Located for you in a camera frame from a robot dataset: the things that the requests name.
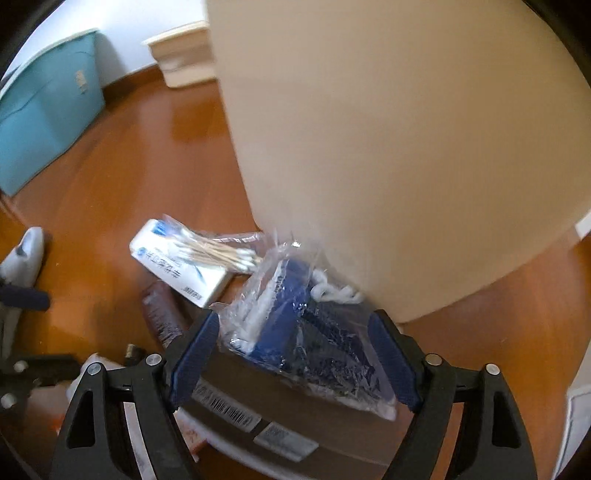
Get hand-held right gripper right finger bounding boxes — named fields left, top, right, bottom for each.
left=368, top=309, right=539, bottom=480

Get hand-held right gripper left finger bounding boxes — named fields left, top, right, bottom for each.
left=48, top=311, right=221, bottom=480

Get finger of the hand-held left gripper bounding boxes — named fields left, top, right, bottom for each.
left=0, top=353, right=80, bottom=411
left=0, top=282, right=51, bottom=311

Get clear plastic bag blue contents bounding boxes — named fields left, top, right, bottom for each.
left=209, top=231, right=399, bottom=422

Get white wet wipes pack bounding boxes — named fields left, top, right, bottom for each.
left=129, top=219, right=232, bottom=308

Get white cloth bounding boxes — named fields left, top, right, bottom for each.
left=205, top=0, right=591, bottom=324

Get white slipper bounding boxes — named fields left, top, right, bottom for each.
left=0, top=226, right=45, bottom=288

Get dark brown packet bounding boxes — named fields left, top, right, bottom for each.
left=141, top=281, right=186, bottom=348

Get white crumpled object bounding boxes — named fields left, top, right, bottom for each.
left=67, top=352, right=130, bottom=402

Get brown cardboard box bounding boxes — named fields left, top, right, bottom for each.
left=175, top=348, right=419, bottom=480

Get cotton swabs bundle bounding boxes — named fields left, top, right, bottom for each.
left=178, top=225, right=265, bottom=269

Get teal plastic storage bin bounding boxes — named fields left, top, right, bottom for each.
left=0, top=28, right=107, bottom=197

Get white panel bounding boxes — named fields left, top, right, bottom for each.
left=551, top=382, right=591, bottom=480

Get cream plastic box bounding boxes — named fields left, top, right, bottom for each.
left=142, top=21, right=219, bottom=89

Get white twisted cord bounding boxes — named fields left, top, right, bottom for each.
left=308, top=269, right=366, bottom=305

